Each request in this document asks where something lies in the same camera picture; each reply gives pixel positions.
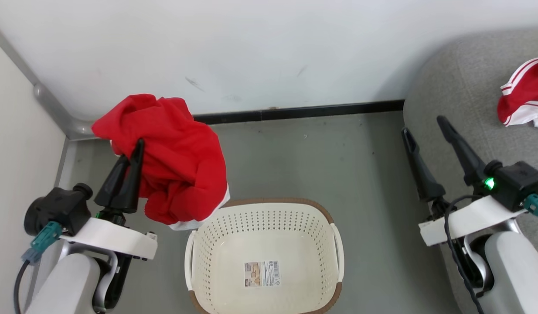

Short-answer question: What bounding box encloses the grey metal frame rail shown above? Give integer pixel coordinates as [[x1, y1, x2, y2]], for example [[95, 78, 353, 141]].
[[0, 20, 98, 141]]

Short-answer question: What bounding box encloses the cream perforated laundry basket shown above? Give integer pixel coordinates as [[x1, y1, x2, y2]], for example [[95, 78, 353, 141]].
[[185, 198, 345, 314]]

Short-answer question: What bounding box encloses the left cable with teal connector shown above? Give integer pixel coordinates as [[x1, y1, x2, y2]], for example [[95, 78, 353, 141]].
[[14, 221, 63, 314]]

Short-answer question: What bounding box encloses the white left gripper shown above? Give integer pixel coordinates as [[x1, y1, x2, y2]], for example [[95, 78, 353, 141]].
[[60, 139, 159, 261]]

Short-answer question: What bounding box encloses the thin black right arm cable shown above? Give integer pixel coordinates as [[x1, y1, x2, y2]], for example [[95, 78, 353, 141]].
[[443, 195, 488, 314]]

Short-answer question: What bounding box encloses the grey fabric sofa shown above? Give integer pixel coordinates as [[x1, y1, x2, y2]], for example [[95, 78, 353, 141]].
[[403, 27, 538, 314]]

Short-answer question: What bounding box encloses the plain red garment white hem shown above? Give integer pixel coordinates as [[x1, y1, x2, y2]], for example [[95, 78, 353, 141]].
[[91, 94, 231, 231]]

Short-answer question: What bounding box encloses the paper label sticker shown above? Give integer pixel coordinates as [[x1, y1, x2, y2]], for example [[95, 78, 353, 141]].
[[244, 260, 281, 287]]

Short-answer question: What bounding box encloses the red white printed jersey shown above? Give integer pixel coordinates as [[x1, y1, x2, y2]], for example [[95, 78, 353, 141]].
[[497, 57, 538, 131]]

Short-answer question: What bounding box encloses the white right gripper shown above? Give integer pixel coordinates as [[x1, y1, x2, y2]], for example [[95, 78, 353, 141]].
[[401, 116, 528, 247]]

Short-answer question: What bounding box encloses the black baseboard strip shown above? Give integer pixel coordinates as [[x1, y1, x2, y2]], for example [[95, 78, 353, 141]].
[[193, 100, 405, 125]]

